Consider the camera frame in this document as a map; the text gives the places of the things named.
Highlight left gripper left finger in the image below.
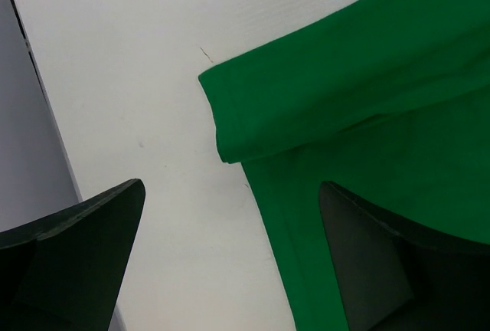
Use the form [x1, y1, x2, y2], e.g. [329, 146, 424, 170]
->
[1, 179, 145, 330]

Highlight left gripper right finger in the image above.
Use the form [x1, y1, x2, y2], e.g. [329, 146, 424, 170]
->
[319, 182, 489, 330]

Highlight green t shirt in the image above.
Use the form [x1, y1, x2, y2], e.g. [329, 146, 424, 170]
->
[198, 0, 489, 330]

